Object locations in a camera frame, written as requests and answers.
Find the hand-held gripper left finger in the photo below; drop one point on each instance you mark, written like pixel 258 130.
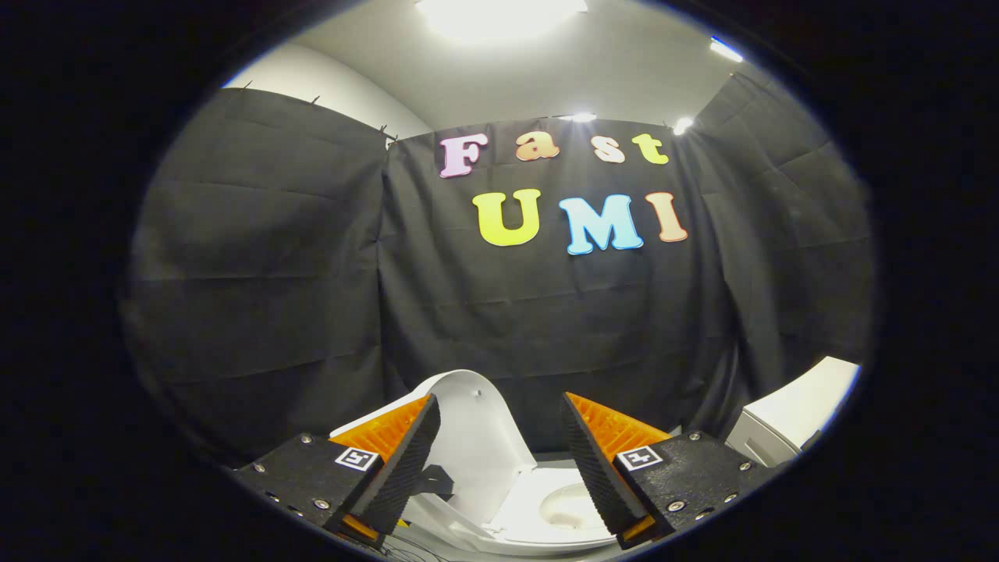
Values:
pixel 402 476

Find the ceiling strip light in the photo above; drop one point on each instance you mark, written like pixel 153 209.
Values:
pixel 584 117

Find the white toilet lid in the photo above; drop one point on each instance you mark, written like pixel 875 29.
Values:
pixel 476 437

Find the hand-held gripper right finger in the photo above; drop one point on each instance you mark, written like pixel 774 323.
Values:
pixel 601 476

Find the grey drawer cabinet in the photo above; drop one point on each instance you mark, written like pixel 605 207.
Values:
pixel 804 398

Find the black backdrop cloth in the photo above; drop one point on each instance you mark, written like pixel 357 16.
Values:
pixel 507 312

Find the white toilet bowl with seat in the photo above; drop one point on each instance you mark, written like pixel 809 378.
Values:
pixel 531 507

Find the small ceiling light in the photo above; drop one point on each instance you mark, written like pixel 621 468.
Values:
pixel 726 49

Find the large round ceiling light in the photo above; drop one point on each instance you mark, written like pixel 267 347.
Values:
pixel 499 16

